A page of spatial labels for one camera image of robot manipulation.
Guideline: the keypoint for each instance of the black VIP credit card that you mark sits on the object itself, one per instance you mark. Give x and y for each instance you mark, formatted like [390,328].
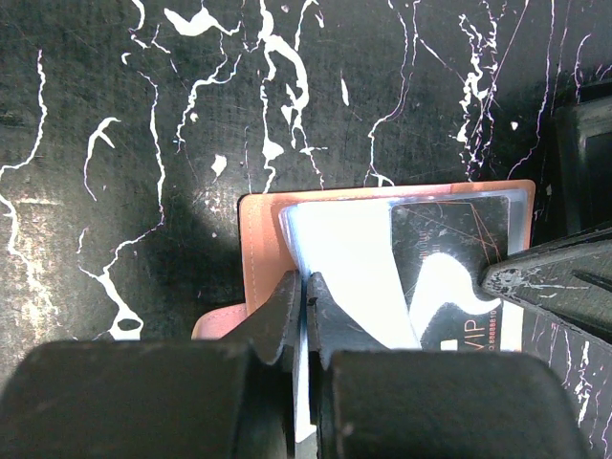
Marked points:
[440,249]

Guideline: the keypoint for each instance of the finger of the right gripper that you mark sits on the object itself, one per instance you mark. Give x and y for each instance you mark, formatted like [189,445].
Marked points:
[569,277]

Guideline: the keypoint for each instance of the pink leather card holder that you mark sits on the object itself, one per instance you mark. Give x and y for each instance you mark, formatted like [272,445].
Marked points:
[345,235]

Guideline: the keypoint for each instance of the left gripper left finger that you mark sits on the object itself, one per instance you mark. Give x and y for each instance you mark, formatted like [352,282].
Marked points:
[227,398]

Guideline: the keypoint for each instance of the black card box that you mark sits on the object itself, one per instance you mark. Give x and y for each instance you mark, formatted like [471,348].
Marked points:
[584,148]

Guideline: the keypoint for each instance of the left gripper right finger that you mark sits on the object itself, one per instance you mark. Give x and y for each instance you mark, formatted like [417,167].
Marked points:
[369,402]

